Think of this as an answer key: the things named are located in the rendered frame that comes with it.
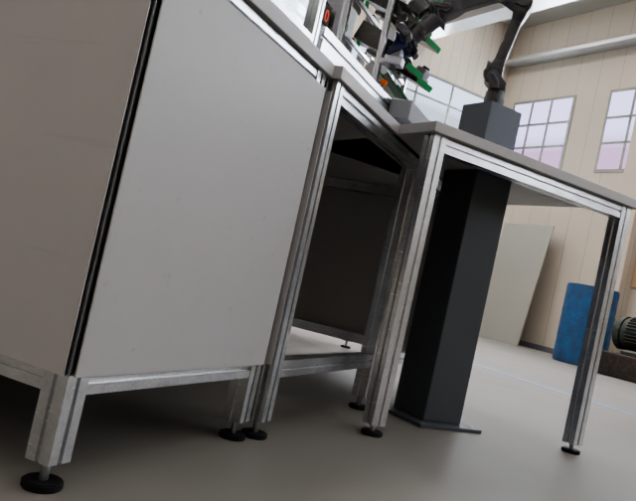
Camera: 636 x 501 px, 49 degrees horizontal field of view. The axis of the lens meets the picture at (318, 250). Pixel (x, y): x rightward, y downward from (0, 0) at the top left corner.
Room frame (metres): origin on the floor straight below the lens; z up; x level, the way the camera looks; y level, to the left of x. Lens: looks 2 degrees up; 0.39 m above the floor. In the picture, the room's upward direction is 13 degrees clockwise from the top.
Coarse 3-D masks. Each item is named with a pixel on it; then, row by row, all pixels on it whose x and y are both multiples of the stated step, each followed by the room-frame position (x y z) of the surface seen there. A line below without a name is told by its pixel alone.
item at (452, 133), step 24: (336, 144) 2.36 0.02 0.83; (360, 144) 2.27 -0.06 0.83; (408, 144) 2.10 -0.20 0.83; (480, 144) 1.94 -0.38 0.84; (384, 168) 2.61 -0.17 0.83; (456, 168) 2.30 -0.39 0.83; (528, 168) 2.06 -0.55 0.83; (552, 168) 2.09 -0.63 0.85; (528, 192) 2.45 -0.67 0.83; (600, 192) 2.21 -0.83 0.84
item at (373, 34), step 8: (368, 24) 2.63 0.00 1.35; (360, 32) 2.64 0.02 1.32; (368, 32) 2.62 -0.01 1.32; (376, 32) 2.60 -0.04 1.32; (360, 40) 2.64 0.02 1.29; (368, 40) 2.62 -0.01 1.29; (376, 40) 2.60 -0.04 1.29; (368, 48) 2.72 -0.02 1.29; (376, 48) 2.59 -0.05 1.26; (384, 56) 2.61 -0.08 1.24; (408, 64) 2.52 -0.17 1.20; (408, 72) 2.58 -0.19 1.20; (416, 72) 2.58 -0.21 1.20
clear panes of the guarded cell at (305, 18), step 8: (280, 0) 1.38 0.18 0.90; (288, 0) 1.40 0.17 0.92; (296, 0) 1.43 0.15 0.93; (304, 0) 1.46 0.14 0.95; (312, 0) 1.50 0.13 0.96; (288, 8) 1.41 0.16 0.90; (296, 8) 1.44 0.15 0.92; (304, 8) 1.47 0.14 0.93; (312, 8) 1.50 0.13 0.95; (296, 16) 1.45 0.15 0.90; (304, 16) 1.48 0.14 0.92; (304, 24) 1.49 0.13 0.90
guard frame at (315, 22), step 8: (272, 0) 1.33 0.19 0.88; (320, 0) 1.50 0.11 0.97; (280, 8) 1.36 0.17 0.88; (320, 8) 1.51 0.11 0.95; (288, 16) 1.39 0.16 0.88; (312, 16) 1.50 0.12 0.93; (320, 16) 1.52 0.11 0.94; (296, 24) 1.43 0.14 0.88; (312, 24) 1.50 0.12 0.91; (320, 24) 1.52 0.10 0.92; (304, 32) 1.46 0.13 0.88; (312, 32) 1.50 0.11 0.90; (312, 40) 1.50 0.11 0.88
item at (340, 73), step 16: (352, 80) 1.63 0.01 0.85; (368, 96) 1.74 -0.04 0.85; (384, 112) 1.86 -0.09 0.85; (336, 128) 2.10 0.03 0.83; (352, 128) 2.06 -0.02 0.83; (336, 160) 2.67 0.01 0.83; (352, 160) 2.60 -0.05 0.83; (336, 176) 3.09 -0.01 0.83; (352, 176) 2.99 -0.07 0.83; (368, 176) 2.89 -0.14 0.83; (384, 176) 2.80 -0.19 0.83
